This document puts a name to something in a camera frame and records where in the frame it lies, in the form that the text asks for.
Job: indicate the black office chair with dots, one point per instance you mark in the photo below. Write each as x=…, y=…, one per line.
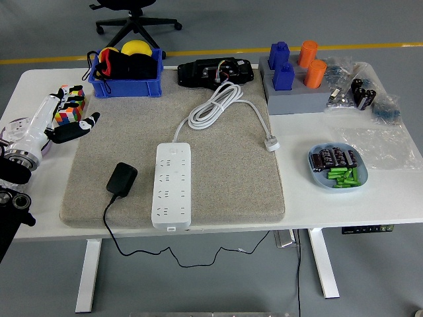
x=138, y=23

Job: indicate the empty clear plastic bag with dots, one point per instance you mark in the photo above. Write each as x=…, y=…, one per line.
x=376, y=147

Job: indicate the white power strip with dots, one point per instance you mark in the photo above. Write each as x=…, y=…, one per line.
x=175, y=198

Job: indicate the black cloth pouch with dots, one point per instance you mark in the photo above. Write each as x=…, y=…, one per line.
x=143, y=67

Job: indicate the blue plastic bin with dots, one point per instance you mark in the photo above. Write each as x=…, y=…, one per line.
x=125, y=88

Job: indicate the large yellow ball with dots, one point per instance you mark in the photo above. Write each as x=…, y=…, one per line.
x=135, y=47

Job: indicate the black desk control panel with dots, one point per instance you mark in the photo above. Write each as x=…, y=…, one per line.
x=367, y=229

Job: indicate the small yellow ball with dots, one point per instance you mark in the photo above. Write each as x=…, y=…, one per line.
x=110, y=51

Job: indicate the light blue tray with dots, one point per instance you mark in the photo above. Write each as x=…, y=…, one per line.
x=317, y=180

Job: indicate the colourful puzzle cube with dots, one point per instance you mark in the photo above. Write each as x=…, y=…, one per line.
x=71, y=115

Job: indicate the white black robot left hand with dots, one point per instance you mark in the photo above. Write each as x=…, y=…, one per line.
x=36, y=125

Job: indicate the metal floor box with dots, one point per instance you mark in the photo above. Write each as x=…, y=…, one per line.
x=284, y=239

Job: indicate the bag of blue resistors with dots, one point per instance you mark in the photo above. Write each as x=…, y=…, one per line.
x=386, y=110

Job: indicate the bag of blue components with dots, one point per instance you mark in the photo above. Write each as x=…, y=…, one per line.
x=338, y=71

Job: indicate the white power plug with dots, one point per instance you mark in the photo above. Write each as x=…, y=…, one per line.
x=272, y=145

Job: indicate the grey block holder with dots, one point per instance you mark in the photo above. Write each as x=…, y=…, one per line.
x=264, y=64
x=297, y=102

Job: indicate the bag of silver parts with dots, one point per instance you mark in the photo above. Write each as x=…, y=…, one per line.
x=340, y=99

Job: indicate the bag of black capacitors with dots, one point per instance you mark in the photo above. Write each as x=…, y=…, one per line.
x=363, y=92

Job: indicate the purple plate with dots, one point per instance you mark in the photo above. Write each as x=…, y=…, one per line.
x=47, y=148

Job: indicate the white wall socket panel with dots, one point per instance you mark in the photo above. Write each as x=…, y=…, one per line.
x=18, y=128

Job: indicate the black electronic device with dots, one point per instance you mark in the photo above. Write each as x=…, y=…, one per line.
x=195, y=74

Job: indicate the orange cylinder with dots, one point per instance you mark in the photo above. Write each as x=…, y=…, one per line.
x=307, y=53
x=315, y=74

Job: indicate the blue block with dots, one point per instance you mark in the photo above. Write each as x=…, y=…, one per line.
x=283, y=79
x=279, y=54

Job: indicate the white table leg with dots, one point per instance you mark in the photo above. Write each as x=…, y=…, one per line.
x=325, y=264
x=88, y=274

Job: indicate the black plug adapter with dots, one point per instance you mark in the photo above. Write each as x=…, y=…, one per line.
x=122, y=178

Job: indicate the grey-brown mat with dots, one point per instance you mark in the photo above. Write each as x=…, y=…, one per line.
x=231, y=171

